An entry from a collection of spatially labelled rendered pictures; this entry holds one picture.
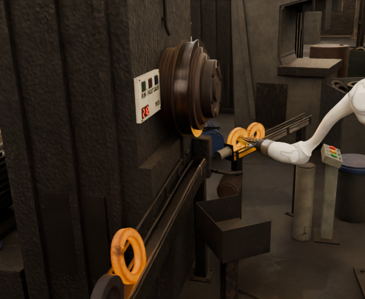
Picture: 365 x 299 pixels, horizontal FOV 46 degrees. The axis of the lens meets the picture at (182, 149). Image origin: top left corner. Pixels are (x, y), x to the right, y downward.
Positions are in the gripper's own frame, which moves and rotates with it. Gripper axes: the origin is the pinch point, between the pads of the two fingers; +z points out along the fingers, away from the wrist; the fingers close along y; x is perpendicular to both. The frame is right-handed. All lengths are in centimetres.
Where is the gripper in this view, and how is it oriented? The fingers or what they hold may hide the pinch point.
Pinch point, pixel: (238, 137)
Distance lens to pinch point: 259.4
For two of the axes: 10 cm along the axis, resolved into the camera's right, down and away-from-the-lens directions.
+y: 7.6, -2.3, 6.0
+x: 0.0, -9.4, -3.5
